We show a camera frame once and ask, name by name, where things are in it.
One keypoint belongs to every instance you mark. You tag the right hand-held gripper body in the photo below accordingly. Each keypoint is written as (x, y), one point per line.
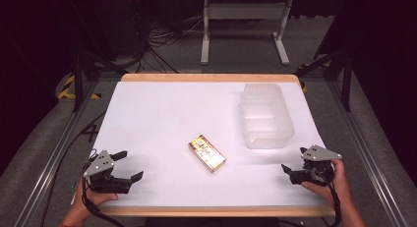
(319, 164)

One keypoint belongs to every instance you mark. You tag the translucent ribbed plastic container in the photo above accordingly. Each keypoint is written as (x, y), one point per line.
(266, 117)

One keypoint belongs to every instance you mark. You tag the white metal stand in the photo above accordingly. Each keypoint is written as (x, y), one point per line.
(246, 11)

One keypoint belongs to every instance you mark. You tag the person's left hand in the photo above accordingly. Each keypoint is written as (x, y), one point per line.
(86, 202)

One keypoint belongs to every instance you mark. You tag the yellow printed small box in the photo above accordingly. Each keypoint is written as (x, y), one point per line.
(206, 153)

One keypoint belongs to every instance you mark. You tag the white table sheet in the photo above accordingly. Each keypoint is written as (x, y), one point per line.
(164, 115)

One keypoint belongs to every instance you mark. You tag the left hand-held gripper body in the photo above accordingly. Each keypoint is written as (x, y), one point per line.
(98, 168)

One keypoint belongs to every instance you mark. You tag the aluminium frame rail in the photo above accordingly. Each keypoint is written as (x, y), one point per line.
(49, 168)
(367, 168)

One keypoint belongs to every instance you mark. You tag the black tripod stand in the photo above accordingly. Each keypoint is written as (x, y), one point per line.
(346, 86)
(78, 86)

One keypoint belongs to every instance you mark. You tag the person's right hand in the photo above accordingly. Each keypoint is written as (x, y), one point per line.
(339, 187)

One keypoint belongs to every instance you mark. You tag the yellow black hazard tape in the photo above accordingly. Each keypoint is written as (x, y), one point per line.
(65, 95)

